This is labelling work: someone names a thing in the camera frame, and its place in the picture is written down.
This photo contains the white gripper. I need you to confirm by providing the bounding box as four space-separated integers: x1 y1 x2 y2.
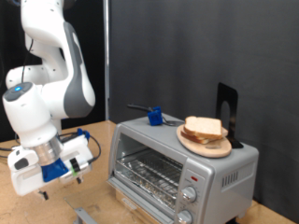
7 147 84 201

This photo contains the glass oven door with handle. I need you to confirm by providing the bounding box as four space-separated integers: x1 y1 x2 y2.
64 177 166 224

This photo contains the metal spatula with blue block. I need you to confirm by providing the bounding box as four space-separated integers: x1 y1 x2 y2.
127 103 185 127

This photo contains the aluminium foil oven tray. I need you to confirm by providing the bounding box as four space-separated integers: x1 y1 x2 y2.
115 155 180 209

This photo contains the wooden riser under oven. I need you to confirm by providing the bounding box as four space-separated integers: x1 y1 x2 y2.
115 189 164 224

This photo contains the silver oven knob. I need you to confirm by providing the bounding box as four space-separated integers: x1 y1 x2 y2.
180 186 198 203
176 209 194 224

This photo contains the silver toaster oven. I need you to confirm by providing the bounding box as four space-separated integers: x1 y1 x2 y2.
107 113 260 224

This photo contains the vertical metal pole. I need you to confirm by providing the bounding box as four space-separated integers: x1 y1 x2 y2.
103 0 111 121

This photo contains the black backdrop curtain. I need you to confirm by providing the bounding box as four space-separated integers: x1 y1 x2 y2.
0 0 107 143

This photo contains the round wooden cutting board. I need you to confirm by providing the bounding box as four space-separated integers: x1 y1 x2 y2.
176 123 233 158

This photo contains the dark grey backdrop curtain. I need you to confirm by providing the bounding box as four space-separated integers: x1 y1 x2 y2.
108 0 299 223

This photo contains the black metal bookend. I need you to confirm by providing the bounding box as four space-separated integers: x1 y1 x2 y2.
215 82 245 149

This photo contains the white wrist camera blue mount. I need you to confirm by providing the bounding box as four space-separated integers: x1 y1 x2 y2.
41 128 94 185

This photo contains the metal oven wire rack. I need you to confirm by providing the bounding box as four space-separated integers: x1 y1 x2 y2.
115 148 184 206

